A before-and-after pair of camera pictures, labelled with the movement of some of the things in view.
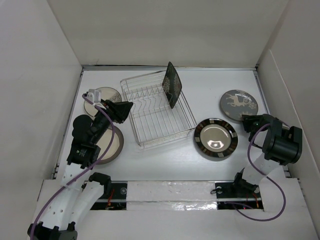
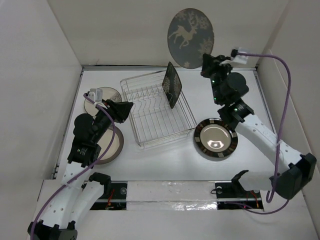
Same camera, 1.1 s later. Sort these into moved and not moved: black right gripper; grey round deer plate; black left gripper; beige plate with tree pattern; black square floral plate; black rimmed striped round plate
Moved: grey round deer plate; black right gripper
Not moved: beige plate with tree pattern; black left gripper; black rimmed striped round plate; black square floral plate
